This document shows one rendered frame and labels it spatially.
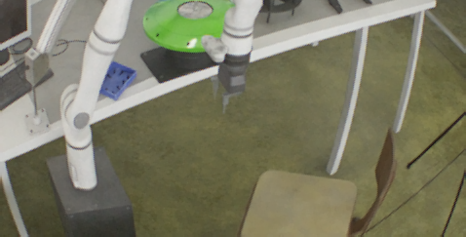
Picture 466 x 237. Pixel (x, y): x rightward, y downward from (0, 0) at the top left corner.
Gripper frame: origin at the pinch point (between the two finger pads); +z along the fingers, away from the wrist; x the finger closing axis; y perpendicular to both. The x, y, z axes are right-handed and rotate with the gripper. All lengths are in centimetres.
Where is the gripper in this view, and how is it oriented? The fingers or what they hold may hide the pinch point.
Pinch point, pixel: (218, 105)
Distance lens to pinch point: 197.9
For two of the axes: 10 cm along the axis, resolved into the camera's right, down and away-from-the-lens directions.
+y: 9.0, -2.2, 3.8
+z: -1.0, 7.5, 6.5
